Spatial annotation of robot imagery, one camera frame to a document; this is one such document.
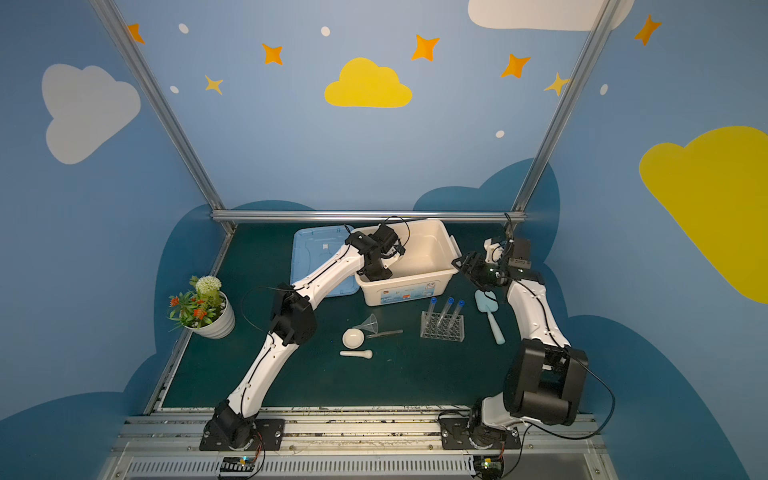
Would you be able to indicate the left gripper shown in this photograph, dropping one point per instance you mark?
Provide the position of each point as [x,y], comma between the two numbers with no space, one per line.
[374,264]

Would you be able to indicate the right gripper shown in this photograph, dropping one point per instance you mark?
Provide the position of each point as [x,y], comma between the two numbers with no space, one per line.
[470,264]

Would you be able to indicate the white plastic storage bin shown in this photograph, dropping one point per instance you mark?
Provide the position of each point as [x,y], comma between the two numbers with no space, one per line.
[425,269]

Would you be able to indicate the test tube blue cap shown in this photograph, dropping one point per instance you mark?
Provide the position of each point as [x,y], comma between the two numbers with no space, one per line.
[456,315]
[428,314]
[443,313]

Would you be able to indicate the clear test tube rack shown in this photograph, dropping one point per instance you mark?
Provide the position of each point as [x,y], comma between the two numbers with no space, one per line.
[447,328]

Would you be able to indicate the white ceramic mortar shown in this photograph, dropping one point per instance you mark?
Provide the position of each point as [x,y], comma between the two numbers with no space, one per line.
[353,338]

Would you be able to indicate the white ceramic pestle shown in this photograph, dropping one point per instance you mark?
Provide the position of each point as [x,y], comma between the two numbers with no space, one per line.
[364,354]

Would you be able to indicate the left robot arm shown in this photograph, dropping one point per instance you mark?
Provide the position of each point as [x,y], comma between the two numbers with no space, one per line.
[292,324]

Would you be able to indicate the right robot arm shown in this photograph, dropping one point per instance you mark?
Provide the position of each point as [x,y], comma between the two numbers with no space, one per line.
[546,379]

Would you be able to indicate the light blue plastic scoop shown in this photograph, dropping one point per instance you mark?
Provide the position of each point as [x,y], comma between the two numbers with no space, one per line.
[487,303]

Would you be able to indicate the light blue bin lid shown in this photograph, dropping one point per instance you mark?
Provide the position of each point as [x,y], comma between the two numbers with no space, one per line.
[313,248]

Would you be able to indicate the clear plastic funnel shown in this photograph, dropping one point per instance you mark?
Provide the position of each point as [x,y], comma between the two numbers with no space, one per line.
[369,325]

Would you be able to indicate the potted artificial flower plant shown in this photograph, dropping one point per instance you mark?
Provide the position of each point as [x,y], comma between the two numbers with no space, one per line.
[204,309]

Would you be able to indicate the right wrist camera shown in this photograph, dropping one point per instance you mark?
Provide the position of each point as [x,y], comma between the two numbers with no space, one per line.
[494,250]

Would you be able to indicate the aluminium frame rail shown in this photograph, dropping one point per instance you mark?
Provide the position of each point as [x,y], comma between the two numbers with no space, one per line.
[295,216]

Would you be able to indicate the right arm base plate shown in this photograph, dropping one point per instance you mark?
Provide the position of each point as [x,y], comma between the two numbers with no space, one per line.
[460,433]

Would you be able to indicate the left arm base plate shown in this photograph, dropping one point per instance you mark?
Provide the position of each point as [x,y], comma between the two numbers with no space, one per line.
[264,433]

